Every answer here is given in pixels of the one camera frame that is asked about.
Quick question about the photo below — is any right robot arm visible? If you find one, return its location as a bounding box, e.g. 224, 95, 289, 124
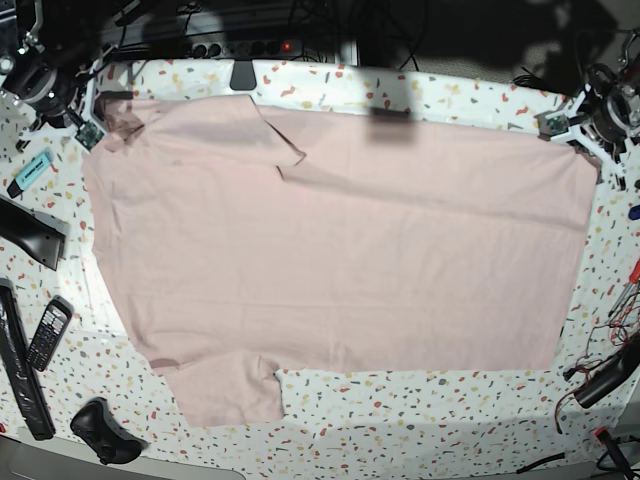
1, 1, 113, 152

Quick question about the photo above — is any grey monitor stand foot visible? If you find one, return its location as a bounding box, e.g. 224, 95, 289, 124
229, 60, 257, 91

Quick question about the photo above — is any pink T-shirt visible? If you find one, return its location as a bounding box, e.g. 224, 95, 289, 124
83, 95, 597, 427

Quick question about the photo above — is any blue tool handle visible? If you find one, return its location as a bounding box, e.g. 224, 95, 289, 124
628, 205, 640, 221

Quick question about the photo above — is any red handled screwdriver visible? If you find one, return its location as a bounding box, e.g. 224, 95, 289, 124
608, 260, 640, 318

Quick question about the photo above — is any black cylinder with red wires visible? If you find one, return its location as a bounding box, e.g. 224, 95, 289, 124
574, 335, 639, 409

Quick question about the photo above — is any long black bar in plastic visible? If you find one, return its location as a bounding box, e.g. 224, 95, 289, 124
1, 279, 56, 441

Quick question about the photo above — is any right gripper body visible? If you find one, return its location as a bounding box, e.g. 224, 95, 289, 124
27, 69, 78, 128

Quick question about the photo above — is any black power strip red switch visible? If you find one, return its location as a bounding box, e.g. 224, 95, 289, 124
189, 40, 303, 59

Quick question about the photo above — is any light blue highlighter marker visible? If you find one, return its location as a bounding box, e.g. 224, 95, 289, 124
7, 148, 53, 199

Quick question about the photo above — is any terrazzo patterned table cover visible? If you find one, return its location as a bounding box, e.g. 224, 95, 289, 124
0, 57, 640, 476

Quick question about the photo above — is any black game controller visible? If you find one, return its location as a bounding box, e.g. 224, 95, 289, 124
70, 397, 148, 465

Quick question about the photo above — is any black cordless phone handset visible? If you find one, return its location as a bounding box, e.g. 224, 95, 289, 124
27, 296, 73, 372

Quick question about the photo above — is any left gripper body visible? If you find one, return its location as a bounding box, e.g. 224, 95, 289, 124
592, 89, 639, 150

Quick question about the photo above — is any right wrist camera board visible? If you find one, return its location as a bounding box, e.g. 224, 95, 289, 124
75, 121, 105, 152

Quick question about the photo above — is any black cable bottom right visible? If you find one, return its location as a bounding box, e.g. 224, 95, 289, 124
515, 452, 566, 475

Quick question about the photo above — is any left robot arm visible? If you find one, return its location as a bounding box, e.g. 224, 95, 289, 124
541, 28, 639, 190

